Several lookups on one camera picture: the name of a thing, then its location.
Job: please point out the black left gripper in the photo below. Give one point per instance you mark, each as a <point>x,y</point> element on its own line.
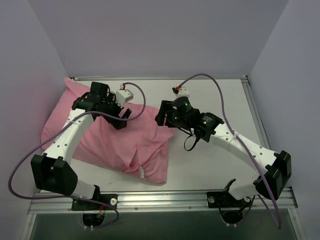
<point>116,116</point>

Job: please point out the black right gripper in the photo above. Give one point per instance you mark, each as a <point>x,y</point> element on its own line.
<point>166,115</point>

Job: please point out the pink floral pillowcase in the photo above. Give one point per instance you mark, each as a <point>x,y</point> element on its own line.
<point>140,149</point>

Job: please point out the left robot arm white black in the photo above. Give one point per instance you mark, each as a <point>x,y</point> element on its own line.
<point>52,170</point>

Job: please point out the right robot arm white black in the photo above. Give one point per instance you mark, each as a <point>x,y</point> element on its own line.
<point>274,168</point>

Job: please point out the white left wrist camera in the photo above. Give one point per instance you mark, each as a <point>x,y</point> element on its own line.
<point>123,95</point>

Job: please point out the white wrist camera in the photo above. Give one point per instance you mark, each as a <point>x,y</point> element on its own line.
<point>123,95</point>
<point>180,91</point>

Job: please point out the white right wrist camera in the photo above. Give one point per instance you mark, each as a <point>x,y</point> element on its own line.
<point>180,91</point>

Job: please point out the aluminium back rail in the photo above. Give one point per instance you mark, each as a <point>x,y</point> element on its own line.
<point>146,78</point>

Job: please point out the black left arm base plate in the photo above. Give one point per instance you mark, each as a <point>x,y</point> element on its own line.
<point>105,201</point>

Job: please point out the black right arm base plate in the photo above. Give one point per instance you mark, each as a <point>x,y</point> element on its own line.
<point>222,199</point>

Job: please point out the aluminium front rail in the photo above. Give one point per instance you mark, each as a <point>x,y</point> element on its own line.
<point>142,201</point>

